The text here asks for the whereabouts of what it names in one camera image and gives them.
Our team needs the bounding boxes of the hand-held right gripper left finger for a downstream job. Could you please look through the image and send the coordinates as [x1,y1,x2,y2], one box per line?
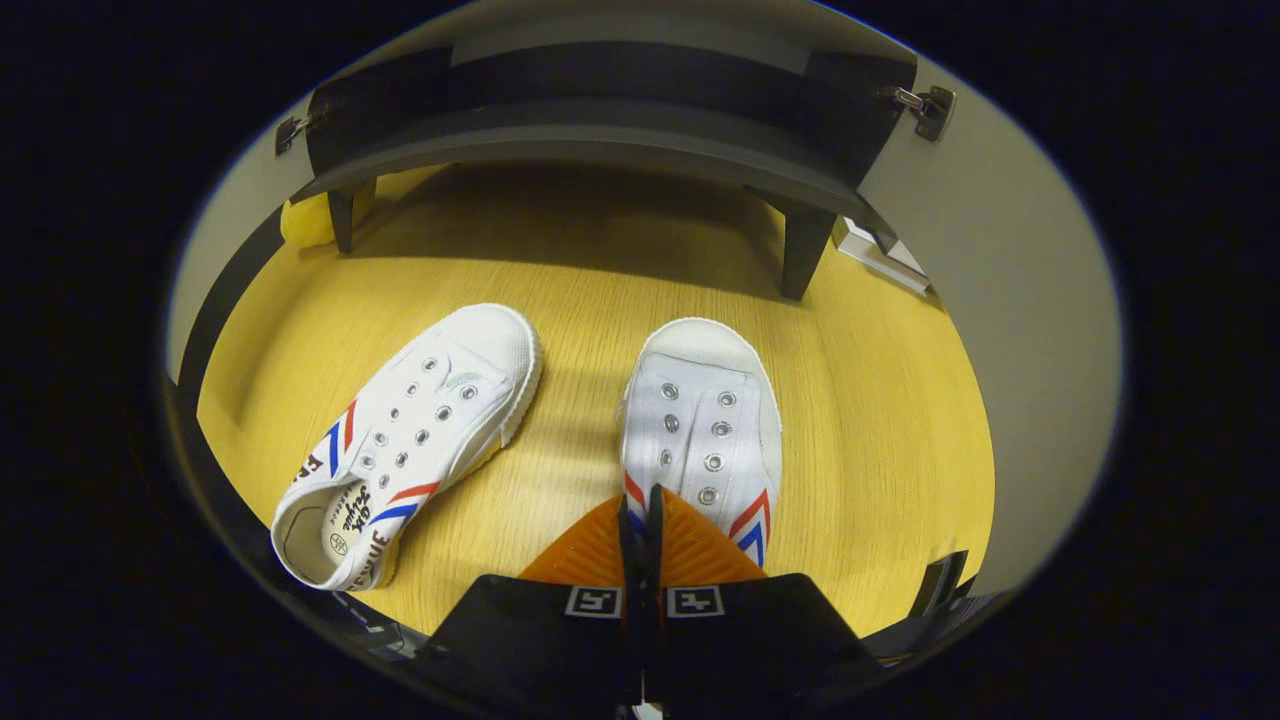
[425,485,641,713]

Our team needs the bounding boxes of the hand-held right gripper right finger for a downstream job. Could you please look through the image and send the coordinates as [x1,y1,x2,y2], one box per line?
[640,485,886,713]

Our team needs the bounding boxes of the white canvas shoe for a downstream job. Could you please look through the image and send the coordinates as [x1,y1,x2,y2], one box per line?
[270,303,544,593]
[618,317,784,571]

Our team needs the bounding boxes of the grey cabinet door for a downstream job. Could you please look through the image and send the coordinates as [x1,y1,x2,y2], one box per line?
[855,55,1123,601]
[165,90,316,401]

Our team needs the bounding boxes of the grey shoe cabinet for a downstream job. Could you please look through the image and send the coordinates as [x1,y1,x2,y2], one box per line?
[275,10,956,301]

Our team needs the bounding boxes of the yellow plush toy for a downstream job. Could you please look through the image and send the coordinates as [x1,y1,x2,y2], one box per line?
[280,188,339,249]

